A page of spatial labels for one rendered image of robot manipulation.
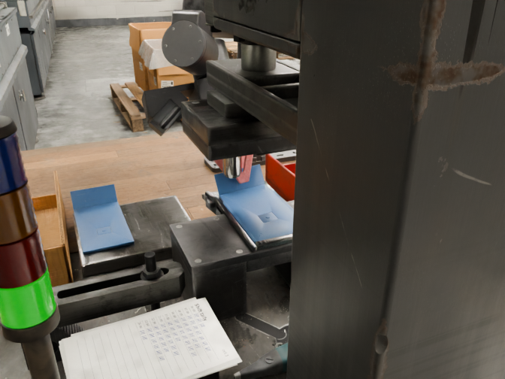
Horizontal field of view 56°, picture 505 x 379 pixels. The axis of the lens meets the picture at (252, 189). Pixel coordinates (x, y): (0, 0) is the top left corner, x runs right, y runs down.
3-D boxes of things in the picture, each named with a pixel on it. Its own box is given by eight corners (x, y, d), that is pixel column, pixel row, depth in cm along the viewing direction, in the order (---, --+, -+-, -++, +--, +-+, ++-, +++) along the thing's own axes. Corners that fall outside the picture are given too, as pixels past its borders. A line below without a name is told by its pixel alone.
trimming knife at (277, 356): (384, 342, 53) (367, 322, 56) (388, 327, 52) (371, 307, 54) (237, 394, 47) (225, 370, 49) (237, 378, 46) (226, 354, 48)
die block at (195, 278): (306, 248, 71) (308, 203, 67) (342, 286, 62) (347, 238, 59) (173, 279, 64) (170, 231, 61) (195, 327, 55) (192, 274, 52)
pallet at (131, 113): (244, 118, 429) (244, 102, 423) (132, 132, 394) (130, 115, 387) (203, 88, 528) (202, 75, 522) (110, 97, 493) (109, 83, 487)
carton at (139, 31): (197, 89, 466) (194, 27, 440) (143, 95, 446) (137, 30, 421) (181, 77, 512) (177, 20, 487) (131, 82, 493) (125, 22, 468)
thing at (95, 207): (116, 198, 81) (113, 183, 80) (134, 243, 68) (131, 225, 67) (72, 207, 78) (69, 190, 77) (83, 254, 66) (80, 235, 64)
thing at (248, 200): (260, 181, 71) (258, 163, 69) (310, 230, 58) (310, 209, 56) (216, 192, 68) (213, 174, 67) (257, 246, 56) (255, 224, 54)
